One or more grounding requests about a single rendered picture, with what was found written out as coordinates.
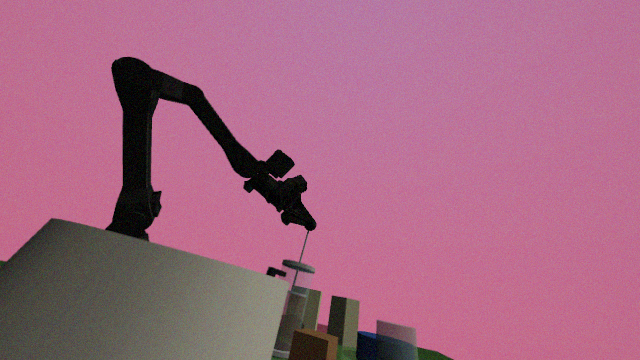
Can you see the grey cylinder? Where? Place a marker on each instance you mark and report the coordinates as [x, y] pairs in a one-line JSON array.
[[395, 341]]

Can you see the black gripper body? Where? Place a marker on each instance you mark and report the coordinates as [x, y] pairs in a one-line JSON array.
[[280, 194]]

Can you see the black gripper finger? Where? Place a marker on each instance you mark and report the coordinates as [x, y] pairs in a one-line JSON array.
[[294, 220], [296, 209]]

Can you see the glass coffee press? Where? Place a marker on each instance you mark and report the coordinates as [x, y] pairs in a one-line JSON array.
[[299, 276]]

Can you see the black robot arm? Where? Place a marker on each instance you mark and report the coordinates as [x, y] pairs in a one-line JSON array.
[[139, 88]]

